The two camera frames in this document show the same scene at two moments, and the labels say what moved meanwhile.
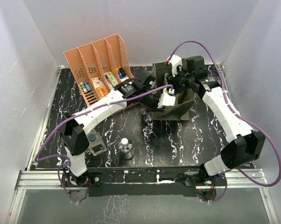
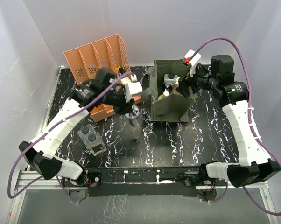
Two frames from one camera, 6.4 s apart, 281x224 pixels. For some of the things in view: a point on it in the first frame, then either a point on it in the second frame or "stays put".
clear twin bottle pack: [96, 145] stays put
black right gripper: [172, 80] -> [183, 88]
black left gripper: [155, 108] -> [126, 106]
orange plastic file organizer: [99, 66] stays put
